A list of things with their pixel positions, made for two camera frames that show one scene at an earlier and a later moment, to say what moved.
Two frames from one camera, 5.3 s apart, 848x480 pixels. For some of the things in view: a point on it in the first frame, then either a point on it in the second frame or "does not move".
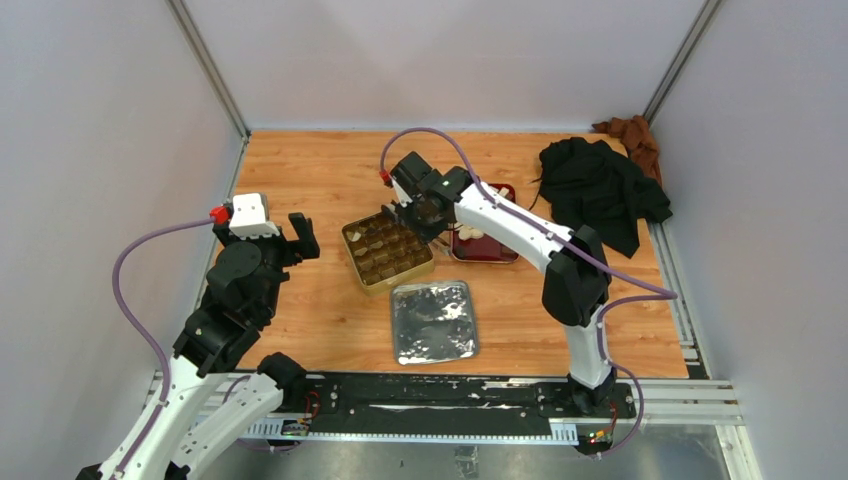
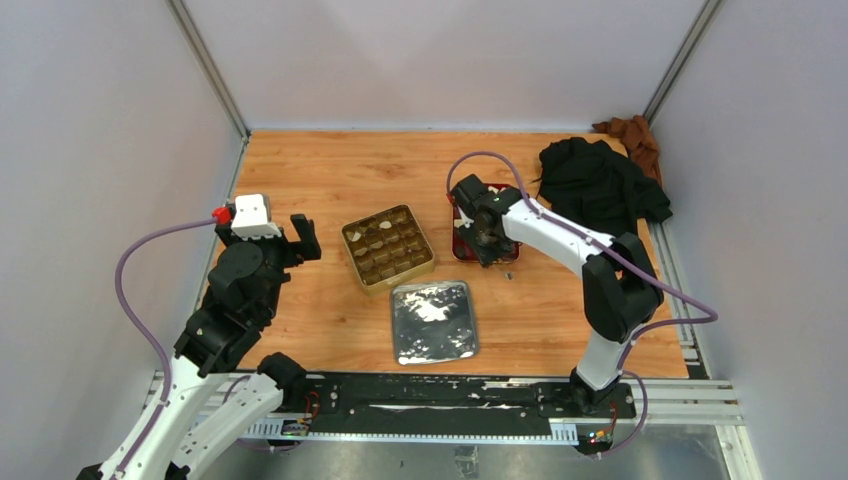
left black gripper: (305, 246) does not move
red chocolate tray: (485, 249) does not move
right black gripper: (426, 234) → (486, 255)
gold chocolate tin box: (385, 253) does not move
